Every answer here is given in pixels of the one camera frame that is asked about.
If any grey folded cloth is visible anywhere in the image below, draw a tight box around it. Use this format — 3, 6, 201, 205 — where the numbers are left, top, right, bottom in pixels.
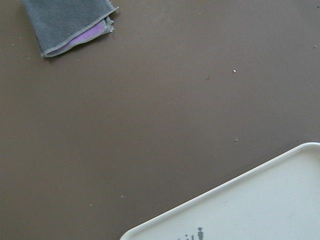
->
23, 0, 118, 58

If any white rabbit tray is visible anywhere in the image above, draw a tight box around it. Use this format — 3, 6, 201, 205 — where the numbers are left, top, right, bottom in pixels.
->
122, 142, 320, 240

